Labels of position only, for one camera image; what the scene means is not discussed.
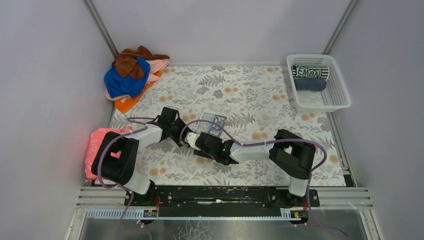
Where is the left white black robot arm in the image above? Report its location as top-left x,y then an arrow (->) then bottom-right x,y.
90,107 -> 193,195

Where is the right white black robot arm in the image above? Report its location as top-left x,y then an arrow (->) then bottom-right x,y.
184,129 -> 317,197

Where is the brown towel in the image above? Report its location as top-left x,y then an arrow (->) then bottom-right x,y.
111,46 -> 170,80

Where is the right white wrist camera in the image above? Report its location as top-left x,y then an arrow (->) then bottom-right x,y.
184,132 -> 200,150

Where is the white plastic basket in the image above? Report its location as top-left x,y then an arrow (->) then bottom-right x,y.
286,54 -> 351,113

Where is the floral table mat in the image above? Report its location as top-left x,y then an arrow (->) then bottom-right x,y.
109,66 -> 346,187

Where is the pink patterned towel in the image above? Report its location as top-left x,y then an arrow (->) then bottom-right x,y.
84,126 -> 133,182

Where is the orange blue rabbit towel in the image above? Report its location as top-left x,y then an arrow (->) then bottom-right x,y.
193,109 -> 228,137

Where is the striped lemon rolled towel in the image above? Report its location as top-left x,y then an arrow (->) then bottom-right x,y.
291,64 -> 330,81

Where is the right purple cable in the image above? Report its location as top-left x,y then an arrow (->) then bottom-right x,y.
178,119 -> 350,240

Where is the dark blue rolled towel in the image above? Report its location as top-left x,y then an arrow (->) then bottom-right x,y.
293,78 -> 327,92

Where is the light pink towel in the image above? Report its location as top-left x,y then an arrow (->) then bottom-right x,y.
105,59 -> 170,101

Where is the purple cable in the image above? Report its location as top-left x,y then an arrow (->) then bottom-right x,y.
178,119 -> 350,240
98,116 -> 157,240

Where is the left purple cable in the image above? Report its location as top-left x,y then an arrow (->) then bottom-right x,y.
98,116 -> 157,240

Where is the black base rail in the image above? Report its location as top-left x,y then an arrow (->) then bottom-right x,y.
124,185 -> 320,218

